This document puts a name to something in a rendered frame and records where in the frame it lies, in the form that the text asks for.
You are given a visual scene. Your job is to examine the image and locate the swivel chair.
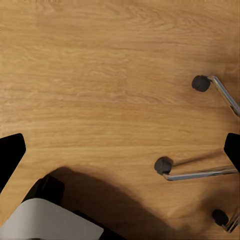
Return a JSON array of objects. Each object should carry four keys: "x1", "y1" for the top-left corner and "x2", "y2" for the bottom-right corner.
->
[{"x1": 154, "y1": 75, "x2": 240, "y2": 233}]

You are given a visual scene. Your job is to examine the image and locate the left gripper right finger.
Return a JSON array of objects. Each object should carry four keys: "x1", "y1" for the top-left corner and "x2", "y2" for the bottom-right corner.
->
[{"x1": 224, "y1": 133, "x2": 240, "y2": 173}]

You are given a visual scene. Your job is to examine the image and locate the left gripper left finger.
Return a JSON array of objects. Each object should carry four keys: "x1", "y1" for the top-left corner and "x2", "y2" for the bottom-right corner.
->
[{"x1": 0, "y1": 133, "x2": 26, "y2": 193}]

